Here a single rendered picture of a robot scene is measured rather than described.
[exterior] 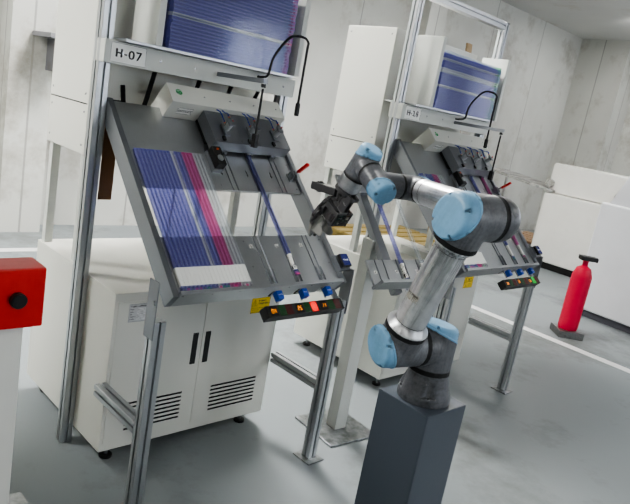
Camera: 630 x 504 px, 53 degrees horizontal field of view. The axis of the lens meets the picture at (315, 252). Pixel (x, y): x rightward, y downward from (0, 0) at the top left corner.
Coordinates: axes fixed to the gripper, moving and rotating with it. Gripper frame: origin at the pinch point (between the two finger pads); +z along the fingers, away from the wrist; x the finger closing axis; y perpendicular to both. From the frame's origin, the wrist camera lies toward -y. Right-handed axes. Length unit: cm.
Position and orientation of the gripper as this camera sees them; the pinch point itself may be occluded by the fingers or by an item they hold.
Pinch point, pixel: (312, 231)
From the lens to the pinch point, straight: 205.9
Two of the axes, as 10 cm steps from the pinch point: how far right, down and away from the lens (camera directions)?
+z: -4.8, 7.1, 5.1
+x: 7.2, -0.3, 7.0
